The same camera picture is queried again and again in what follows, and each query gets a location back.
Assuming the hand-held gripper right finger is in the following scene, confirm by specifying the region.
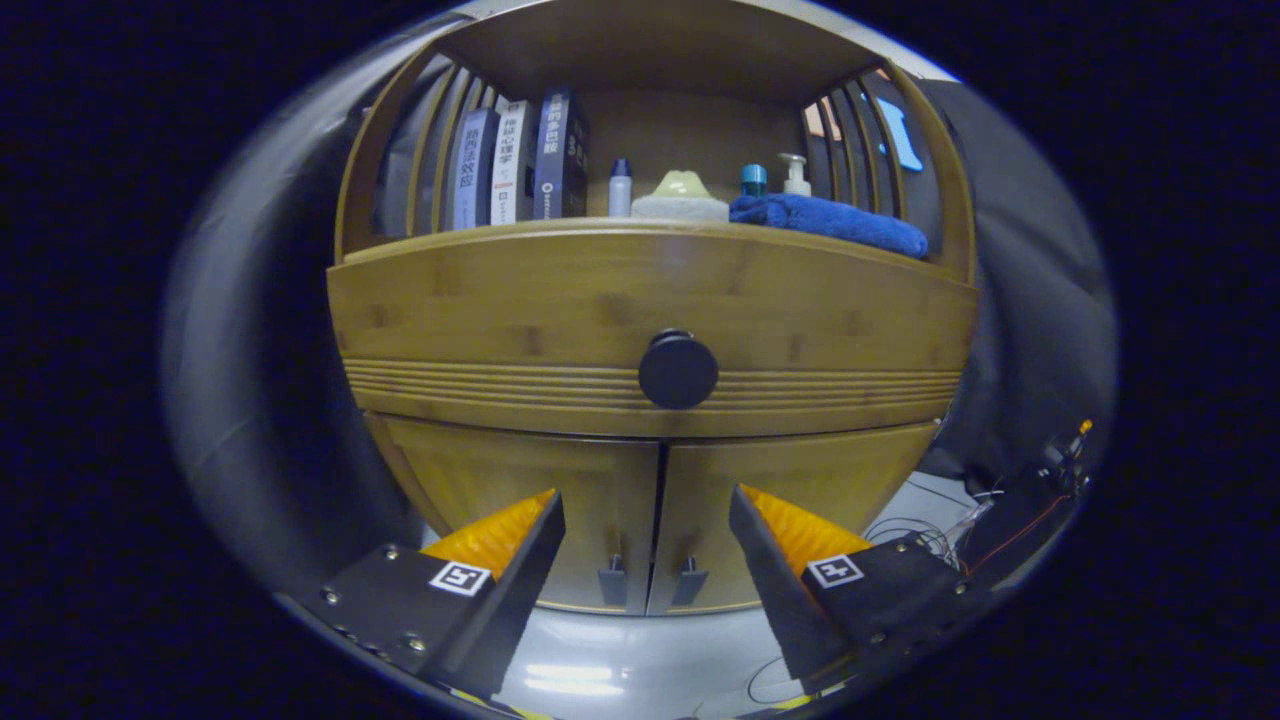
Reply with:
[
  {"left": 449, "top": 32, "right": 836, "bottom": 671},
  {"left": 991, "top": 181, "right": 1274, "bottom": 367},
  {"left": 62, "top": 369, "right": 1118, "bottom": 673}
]
[{"left": 728, "top": 484, "right": 987, "bottom": 693}]

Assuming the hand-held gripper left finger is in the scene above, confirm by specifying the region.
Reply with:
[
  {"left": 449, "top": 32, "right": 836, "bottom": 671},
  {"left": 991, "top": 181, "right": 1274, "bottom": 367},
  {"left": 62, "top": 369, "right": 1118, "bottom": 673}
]
[{"left": 275, "top": 488, "right": 568, "bottom": 701}]

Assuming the wooden drawer with black knob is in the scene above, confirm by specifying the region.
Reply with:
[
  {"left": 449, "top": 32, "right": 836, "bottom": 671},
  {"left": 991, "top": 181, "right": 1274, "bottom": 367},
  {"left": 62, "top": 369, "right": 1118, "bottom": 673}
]
[{"left": 327, "top": 228, "right": 979, "bottom": 439}]

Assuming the pale green ceramic dish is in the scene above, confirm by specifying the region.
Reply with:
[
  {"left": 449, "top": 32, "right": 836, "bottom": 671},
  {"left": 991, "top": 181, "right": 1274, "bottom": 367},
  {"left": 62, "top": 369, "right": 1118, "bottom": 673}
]
[{"left": 630, "top": 169, "right": 731, "bottom": 223}]

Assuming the wooden cabinet door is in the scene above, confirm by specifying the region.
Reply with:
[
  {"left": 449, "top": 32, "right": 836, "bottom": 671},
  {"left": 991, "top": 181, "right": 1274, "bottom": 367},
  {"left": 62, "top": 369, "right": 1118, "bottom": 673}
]
[
  {"left": 365, "top": 413, "right": 663, "bottom": 616},
  {"left": 648, "top": 420, "right": 941, "bottom": 616}
]

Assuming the wooden countertop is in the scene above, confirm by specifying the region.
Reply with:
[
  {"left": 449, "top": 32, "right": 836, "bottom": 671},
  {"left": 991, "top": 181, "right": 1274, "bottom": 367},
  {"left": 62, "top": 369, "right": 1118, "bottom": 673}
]
[{"left": 335, "top": 215, "right": 976, "bottom": 286}]

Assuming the wooden cabinet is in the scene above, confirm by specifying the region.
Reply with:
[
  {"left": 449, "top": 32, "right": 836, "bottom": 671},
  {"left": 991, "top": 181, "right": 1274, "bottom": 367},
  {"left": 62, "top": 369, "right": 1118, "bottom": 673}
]
[{"left": 325, "top": 0, "right": 981, "bottom": 616}]

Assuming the black clamp with orange tip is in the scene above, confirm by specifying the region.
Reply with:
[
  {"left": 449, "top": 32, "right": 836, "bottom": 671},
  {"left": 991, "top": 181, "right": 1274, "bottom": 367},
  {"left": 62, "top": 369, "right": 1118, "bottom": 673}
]
[{"left": 1040, "top": 418, "right": 1096, "bottom": 496}]

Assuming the blue folded towel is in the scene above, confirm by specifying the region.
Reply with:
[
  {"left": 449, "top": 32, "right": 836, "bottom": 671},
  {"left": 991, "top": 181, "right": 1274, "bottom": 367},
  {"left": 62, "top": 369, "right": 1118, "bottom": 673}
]
[{"left": 728, "top": 192, "right": 929, "bottom": 261}]

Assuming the light blue book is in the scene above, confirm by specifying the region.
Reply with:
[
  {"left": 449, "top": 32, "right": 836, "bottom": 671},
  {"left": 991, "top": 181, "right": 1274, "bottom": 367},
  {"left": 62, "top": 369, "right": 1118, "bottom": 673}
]
[{"left": 452, "top": 107, "right": 501, "bottom": 231}]

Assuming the white book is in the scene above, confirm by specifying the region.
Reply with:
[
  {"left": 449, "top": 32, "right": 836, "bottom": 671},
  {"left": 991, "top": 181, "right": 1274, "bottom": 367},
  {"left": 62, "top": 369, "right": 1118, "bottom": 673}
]
[{"left": 490, "top": 97, "right": 536, "bottom": 226}]

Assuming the dark blue book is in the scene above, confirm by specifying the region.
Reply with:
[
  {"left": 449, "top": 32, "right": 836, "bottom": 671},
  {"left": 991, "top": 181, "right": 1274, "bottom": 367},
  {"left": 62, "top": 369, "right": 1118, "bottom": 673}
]
[{"left": 532, "top": 85, "right": 591, "bottom": 221}]

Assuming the red cable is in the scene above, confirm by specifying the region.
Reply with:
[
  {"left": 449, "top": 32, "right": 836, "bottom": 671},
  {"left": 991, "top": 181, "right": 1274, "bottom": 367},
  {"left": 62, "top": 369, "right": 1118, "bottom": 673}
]
[{"left": 865, "top": 480, "right": 1076, "bottom": 581}]

